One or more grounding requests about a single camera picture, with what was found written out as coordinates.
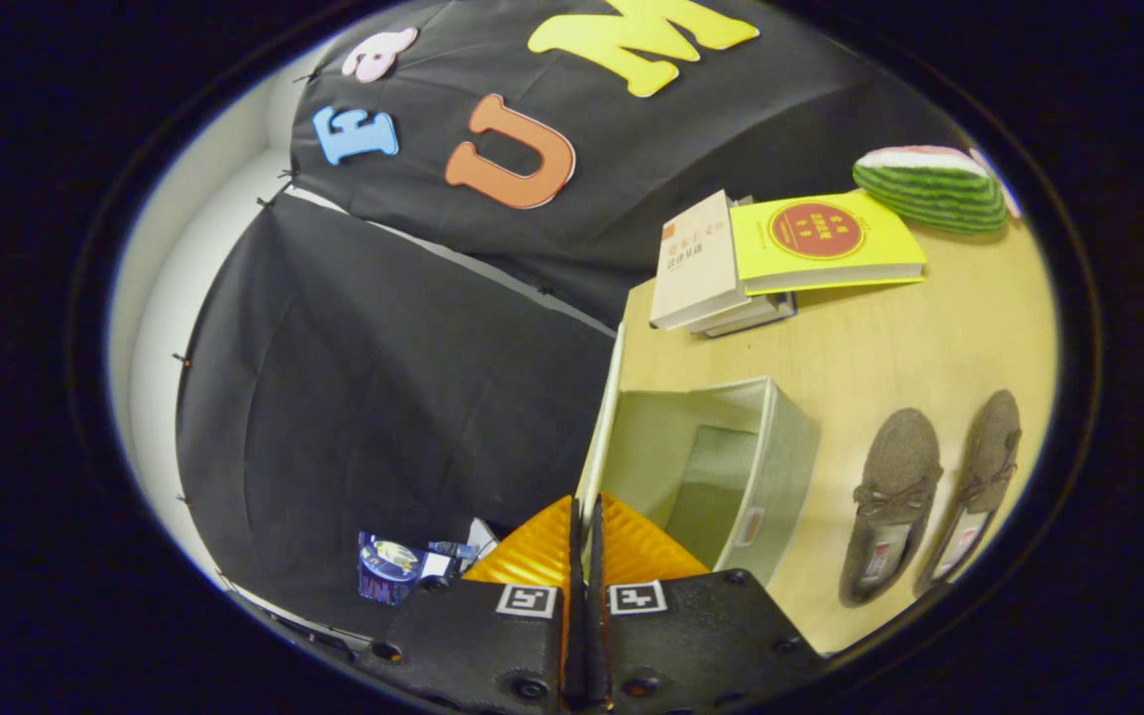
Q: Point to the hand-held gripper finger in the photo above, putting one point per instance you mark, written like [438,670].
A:
[599,645]
[577,645]

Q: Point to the pale green fabric storage box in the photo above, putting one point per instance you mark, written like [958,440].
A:
[651,447]

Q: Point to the brown fuzzy shoe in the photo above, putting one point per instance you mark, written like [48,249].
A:
[890,506]
[974,487]

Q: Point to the white paper clutter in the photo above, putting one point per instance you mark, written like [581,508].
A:
[478,538]

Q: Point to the blue printed packet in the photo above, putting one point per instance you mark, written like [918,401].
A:
[383,571]

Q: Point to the black backdrop cloth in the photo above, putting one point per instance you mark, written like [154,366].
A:
[383,397]

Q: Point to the grey book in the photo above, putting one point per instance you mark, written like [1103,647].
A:
[746,316]

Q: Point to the beige book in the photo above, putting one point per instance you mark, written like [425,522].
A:
[696,263]

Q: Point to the yellow book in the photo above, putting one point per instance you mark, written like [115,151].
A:
[820,268]

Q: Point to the watermelon slice plush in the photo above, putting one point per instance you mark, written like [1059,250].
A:
[929,184]

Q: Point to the pink and green plush toy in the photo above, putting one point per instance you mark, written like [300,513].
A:
[1001,189]

